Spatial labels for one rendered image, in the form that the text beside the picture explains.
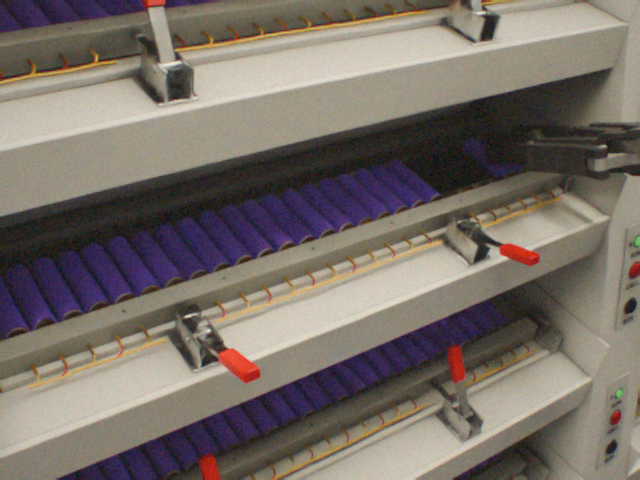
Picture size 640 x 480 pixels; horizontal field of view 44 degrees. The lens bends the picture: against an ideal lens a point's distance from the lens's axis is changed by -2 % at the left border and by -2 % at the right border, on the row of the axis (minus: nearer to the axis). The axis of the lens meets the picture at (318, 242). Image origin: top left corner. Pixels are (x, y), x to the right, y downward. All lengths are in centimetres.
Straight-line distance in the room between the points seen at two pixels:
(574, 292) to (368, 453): 29
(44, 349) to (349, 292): 24
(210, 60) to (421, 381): 41
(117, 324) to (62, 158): 15
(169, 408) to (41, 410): 9
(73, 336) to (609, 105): 53
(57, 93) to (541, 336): 61
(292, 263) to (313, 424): 19
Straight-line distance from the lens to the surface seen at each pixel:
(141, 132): 50
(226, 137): 54
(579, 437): 99
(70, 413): 56
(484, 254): 73
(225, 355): 55
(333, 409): 78
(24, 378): 58
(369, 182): 76
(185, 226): 68
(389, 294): 67
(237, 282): 62
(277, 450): 75
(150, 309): 59
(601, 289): 89
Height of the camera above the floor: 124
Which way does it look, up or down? 24 degrees down
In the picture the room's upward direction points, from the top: 3 degrees counter-clockwise
